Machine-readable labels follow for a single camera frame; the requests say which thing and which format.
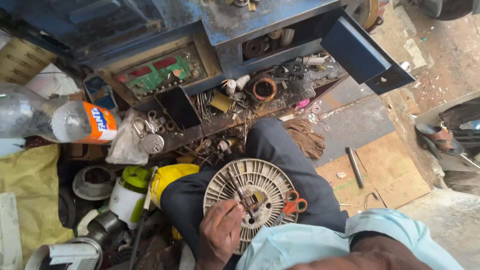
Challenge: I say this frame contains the orange handled scissors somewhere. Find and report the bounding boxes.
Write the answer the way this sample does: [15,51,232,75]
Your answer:
[271,190,308,226]

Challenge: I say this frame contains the white appliance housing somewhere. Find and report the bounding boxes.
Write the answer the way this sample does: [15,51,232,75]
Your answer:
[24,238,104,270]

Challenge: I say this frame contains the perforated wooden board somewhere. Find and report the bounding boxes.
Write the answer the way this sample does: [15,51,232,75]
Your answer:
[0,37,58,85]

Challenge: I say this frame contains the white flat board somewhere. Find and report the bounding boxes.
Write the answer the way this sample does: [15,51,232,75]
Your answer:
[0,193,24,270]

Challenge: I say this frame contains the yellow woven sack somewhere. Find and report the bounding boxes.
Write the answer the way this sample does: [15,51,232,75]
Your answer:
[0,144,75,265]

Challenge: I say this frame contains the brown rag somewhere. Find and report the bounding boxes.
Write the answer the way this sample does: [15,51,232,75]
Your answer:
[283,119,326,160]

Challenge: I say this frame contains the blue metal drawer door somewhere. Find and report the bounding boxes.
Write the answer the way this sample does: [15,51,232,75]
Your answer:
[320,16,416,95]

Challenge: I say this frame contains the rusty copper coil ring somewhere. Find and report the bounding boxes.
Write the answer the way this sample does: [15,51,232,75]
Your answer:
[247,73,278,103]

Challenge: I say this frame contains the pile of nails and screws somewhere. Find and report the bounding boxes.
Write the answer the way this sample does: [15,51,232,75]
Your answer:
[193,91,215,121]

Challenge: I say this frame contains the small brown metal part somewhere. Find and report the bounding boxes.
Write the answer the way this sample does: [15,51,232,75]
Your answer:
[240,192,268,211]

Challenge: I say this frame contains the dark metal gear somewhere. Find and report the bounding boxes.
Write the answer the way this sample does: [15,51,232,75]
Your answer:
[244,37,269,59]

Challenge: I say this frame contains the white round plastic housing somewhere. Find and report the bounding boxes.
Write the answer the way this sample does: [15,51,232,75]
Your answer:
[72,165,117,202]

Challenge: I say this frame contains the round beige plastic fan grille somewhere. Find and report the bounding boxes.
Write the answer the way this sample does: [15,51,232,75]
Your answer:
[203,158,299,256]

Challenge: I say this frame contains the yellow card piece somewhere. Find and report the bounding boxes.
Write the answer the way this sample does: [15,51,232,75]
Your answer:
[209,91,233,113]

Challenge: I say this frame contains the white plastic bag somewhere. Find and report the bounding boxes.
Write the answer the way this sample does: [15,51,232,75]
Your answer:
[105,109,151,166]

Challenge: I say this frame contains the black smartphone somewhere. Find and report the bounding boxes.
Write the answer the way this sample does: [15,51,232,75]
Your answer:
[154,86,203,131]

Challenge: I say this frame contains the yellow plastic bag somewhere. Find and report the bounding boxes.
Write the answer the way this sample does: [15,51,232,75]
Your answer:
[150,163,200,209]

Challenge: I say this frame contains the blue cardboard box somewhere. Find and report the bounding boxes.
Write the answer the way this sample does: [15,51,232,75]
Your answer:
[83,73,118,112]

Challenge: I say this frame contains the silver padlock with keys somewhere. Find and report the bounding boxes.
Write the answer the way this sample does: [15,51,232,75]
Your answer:
[132,110,166,155]

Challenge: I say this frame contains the white plastic roll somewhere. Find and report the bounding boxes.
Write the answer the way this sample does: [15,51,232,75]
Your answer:
[302,55,327,67]

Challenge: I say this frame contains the clear bottle with orange label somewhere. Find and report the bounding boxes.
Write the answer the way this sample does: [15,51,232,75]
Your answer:
[0,82,118,145]

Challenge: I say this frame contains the wooden disc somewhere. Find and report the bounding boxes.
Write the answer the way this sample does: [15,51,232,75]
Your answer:
[354,0,382,31]

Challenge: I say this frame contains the black bearing ring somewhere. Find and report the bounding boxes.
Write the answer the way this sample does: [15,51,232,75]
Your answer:
[288,61,305,77]

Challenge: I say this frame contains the blue metal workbench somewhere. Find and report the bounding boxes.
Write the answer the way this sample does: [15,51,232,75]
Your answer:
[0,0,416,158]

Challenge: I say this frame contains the white crumpled cloth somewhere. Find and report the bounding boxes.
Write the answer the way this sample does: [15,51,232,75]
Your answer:
[25,63,82,99]

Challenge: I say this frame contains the grey metal rod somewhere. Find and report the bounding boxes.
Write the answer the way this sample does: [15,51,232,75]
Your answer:
[345,146,365,189]

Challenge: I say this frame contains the person's light blue shirt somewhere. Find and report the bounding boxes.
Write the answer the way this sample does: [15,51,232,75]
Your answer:
[235,208,466,270]

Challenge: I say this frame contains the person's left hand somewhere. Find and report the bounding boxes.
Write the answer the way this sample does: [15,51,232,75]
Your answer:
[196,199,245,270]

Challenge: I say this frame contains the brown sandal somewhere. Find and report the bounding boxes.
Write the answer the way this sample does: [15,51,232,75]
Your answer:
[415,122,466,157]

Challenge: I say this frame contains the white handled tool with cable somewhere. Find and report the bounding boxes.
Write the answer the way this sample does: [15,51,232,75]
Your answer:
[128,166,159,270]

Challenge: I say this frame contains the person's dark trouser leg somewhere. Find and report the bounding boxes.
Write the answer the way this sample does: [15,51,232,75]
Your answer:
[160,118,349,263]

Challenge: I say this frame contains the brown cardboard sheet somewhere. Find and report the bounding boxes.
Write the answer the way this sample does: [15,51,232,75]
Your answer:
[316,131,432,218]

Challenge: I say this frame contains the white and green appliance jar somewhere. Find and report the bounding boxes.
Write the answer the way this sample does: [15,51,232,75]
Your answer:
[108,165,155,230]

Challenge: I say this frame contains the green and red circuit board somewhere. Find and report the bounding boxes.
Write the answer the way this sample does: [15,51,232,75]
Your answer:
[114,55,208,94]

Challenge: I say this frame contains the rusty metal bar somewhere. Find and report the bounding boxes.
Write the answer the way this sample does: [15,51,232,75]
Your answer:
[226,169,258,223]

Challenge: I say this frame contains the heap of rusty scrap parts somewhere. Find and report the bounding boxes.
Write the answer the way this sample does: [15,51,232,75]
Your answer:
[175,130,249,166]

